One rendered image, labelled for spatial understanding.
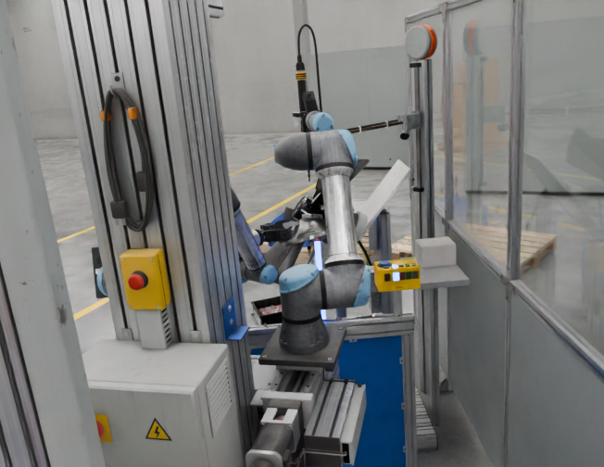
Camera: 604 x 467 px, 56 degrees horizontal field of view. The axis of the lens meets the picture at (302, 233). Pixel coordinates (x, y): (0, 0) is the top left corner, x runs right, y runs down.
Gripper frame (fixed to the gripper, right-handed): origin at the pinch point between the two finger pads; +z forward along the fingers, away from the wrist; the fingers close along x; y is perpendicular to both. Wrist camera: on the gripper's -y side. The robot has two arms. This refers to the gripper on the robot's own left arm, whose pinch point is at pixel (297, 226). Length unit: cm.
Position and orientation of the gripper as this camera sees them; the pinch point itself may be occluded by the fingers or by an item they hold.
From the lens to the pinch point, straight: 241.0
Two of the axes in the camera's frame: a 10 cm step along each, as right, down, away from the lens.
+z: 7.8, -2.4, 5.8
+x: 1.5, 9.7, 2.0
